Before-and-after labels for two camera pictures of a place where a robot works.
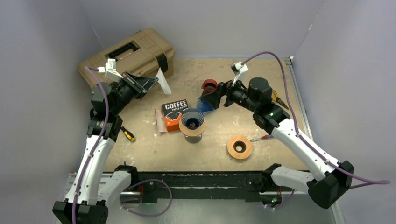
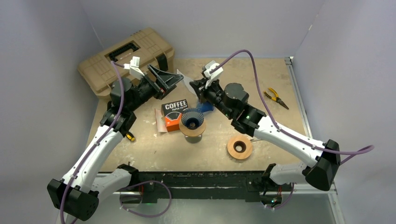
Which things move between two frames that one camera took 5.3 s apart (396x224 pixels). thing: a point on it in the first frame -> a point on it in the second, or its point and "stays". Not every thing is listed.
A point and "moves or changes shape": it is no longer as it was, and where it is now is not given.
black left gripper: x=140 y=85 -> x=167 y=79
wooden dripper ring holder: x=192 y=132 stays
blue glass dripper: x=192 y=118 stays
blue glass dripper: x=203 y=105 stays
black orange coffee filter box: x=172 y=112 stays
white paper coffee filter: x=162 y=81 moves or changes shape
